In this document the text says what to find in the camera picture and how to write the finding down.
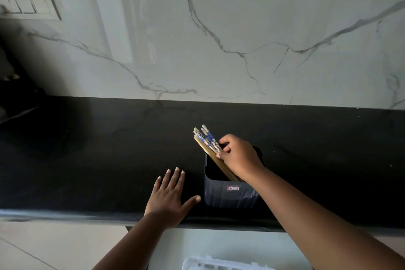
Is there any person's right hand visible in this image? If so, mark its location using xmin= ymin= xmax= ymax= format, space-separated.
xmin=216 ymin=134 xmax=265 ymax=182

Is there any person's left hand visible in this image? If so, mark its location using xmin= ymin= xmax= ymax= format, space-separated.
xmin=144 ymin=167 xmax=202 ymax=229

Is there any dark grey plastic container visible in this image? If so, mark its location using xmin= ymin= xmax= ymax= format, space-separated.
xmin=203 ymin=146 xmax=265 ymax=210

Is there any white plastic drawer tray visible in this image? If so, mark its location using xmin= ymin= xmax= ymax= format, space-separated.
xmin=181 ymin=254 xmax=276 ymax=270

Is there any beige drawer with black handle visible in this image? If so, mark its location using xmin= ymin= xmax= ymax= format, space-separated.
xmin=125 ymin=224 xmax=317 ymax=270

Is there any person's right forearm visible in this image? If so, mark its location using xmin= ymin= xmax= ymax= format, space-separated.
xmin=243 ymin=165 xmax=405 ymax=270

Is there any person's left forearm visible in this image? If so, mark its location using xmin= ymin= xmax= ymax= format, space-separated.
xmin=92 ymin=213 xmax=178 ymax=270

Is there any beige cabinet door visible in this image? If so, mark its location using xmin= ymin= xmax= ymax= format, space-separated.
xmin=0 ymin=221 xmax=129 ymax=270
xmin=372 ymin=235 xmax=405 ymax=259
xmin=0 ymin=237 xmax=51 ymax=270

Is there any black backpack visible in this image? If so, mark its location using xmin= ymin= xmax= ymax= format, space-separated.
xmin=0 ymin=35 xmax=46 ymax=125

